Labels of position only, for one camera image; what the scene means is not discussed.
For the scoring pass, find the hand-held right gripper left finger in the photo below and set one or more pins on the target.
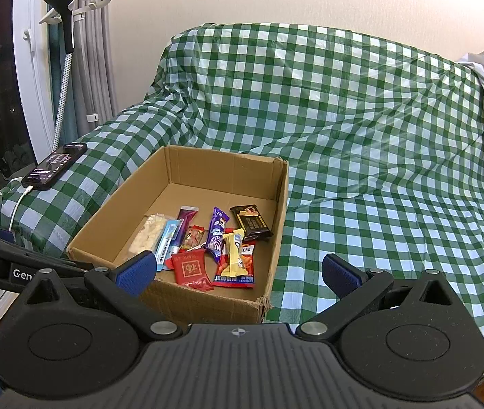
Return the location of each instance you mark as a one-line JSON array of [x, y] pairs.
[[135, 272]]

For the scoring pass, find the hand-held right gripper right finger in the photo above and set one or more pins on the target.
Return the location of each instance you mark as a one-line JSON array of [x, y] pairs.
[[340, 273]]

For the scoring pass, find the white nougat packet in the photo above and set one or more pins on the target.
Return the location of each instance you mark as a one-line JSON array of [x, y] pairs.
[[148, 234]]

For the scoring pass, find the blue stick packet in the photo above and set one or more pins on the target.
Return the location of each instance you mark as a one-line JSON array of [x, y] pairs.
[[169, 243]]

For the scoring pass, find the red square packet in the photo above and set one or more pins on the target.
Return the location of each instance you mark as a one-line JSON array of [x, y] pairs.
[[190, 269]]

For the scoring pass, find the small orange snack packet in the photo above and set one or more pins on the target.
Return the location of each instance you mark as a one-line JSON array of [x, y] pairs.
[[193, 238]]

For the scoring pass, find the purple long stick packet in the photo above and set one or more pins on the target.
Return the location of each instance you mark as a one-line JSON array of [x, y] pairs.
[[187, 219]]

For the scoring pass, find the purple candy wrapper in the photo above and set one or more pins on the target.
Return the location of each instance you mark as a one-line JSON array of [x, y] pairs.
[[217, 232]]

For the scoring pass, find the red peanut packet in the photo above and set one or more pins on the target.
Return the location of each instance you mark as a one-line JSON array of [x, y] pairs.
[[246, 264]]

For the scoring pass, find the yellow snack bar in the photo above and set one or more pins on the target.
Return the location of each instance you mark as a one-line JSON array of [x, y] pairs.
[[233, 253]]

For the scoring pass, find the black cracker packet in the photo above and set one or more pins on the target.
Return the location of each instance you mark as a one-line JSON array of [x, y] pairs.
[[252, 221]]

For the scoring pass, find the brown cardboard box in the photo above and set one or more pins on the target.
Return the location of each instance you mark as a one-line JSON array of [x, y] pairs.
[[207, 170]]

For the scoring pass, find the black smartphone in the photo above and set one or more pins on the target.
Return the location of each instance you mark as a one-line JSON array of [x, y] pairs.
[[54, 164]]

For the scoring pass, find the teal curtain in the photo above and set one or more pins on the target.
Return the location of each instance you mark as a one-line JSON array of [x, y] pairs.
[[71, 106]]

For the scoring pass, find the white curtain clip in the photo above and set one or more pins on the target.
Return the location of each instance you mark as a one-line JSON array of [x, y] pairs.
[[92, 116]]

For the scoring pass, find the green checkered cloth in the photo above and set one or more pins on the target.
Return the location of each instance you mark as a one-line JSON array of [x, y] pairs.
[[352, 115]]

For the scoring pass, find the grey curtain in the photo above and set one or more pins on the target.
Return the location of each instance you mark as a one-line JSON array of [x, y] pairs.
[[97, 59]]

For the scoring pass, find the white window frame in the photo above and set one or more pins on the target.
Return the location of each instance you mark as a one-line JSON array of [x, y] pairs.
[[41, 93]]

